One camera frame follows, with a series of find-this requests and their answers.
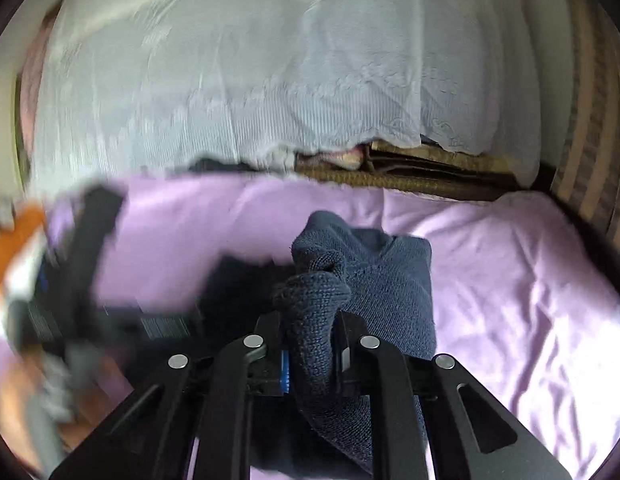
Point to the beige grey checked blanket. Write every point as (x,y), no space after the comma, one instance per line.
(590,160)

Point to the lilac bed sheet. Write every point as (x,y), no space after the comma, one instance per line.
(490,260)

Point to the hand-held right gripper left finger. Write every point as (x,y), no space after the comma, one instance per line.
(285,372)

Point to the navy knit sweater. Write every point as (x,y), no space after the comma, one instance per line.
(390,285)

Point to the white lace cover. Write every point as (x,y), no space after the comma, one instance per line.
(189,60)
(470,60)

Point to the woven straw mat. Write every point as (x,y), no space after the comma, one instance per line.
(440,175)

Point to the pink folded cloth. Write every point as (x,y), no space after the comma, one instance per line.
(340,157)

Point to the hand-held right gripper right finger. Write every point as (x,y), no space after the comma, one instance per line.
(350,375)

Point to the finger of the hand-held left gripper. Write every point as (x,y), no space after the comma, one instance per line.
(159,325)

